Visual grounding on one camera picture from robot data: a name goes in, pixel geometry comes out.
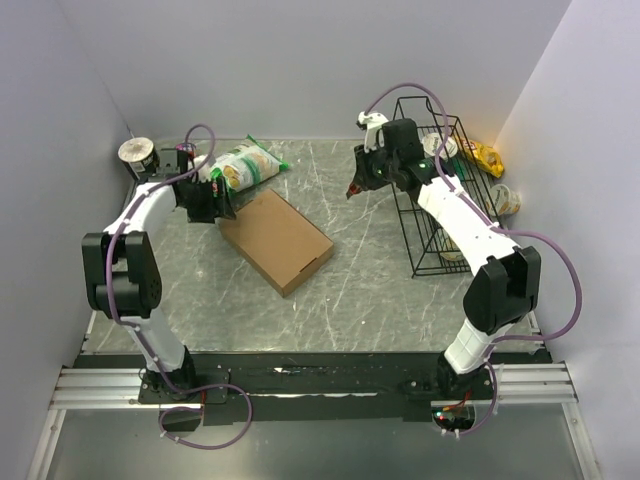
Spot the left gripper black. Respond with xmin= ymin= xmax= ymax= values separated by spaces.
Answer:
xmin=179 ymin=176 xmax=235 ymax=224

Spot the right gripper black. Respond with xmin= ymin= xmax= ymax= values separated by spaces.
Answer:
xmin=353 ymin=139 xmax=399 ymax=192

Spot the brown cardboard express box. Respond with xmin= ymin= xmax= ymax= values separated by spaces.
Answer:
xmin=220 ymin=189 xmax=334 ymax=298

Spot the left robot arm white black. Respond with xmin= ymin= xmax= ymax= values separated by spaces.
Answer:
xmin=81 ymin=149 xmax=235 ymax=402

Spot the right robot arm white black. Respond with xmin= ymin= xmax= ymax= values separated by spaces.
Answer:
xmin=346 ymin=112 xmax=541 ymax=399

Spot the green white chips bag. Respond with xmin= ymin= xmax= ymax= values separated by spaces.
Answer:
xmin=211 ymin=135 xmax=289 ymax=193

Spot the purple small yogurt cup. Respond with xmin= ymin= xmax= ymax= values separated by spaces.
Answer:
xmin=175 ymin=142 xmax=197 ymax=158

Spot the white yogurt cup in rack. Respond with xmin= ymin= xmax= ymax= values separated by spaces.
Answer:
xmin=421 ymin=132 xmax=458 ymax=161

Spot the green lidded container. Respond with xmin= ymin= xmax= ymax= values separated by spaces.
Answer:
xmin=440 ymin=158 xmax=469 ymax=188

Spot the black can white lid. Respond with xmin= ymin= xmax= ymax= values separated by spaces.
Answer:
xmin=117 ymin=137 xmax=158 ymax=180

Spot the white cup in rack front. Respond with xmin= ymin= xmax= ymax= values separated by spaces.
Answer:
xmin=440 ymin=232 xmax=465 ymax=262

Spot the yellow chips bag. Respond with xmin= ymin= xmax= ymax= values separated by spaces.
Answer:
xmin=456 ymin=136 xmax=504 ymax=179

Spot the yellow white yogurt cup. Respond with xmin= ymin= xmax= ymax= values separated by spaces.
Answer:
xmin=485 ymin=184 xmax=521 ymax=217

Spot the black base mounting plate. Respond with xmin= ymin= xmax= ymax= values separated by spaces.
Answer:
xmin=137 ymin=352 xmax=496 ymax=434

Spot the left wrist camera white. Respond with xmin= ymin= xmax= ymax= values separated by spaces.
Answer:
xmin=193 ymin=155 xmax=212 ymax=183

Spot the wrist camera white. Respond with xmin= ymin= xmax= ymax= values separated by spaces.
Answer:
xmin=357 ymin=111 xmax=389 ymax=152
xmin=193 ymin=155 xmax=212 ymax=183

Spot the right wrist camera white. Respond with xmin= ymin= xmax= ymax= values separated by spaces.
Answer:
xmin=357 ymin=111 xmax=389 ymax=152

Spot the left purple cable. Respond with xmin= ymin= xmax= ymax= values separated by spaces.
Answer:
xmin=107 ymin=123 xmax=254 ymax=450

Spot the purple cable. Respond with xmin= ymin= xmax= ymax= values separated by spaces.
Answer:
xmin=363 ymin=82 xmax=584 ymax=437
xmin=107 ymin=123 xmax=254 ymax=450

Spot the black wire basket rack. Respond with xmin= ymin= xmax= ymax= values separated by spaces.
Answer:
xmin=392 ymin=96 xmax=516 ymax=277

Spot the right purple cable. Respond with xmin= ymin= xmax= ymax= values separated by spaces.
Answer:
xmin=363 ymin=82 xmax=584 ymax=437

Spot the aluminium rail frame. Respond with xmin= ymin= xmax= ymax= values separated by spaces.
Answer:
xmin=27 ymin=363 xmax=602 ymax=479

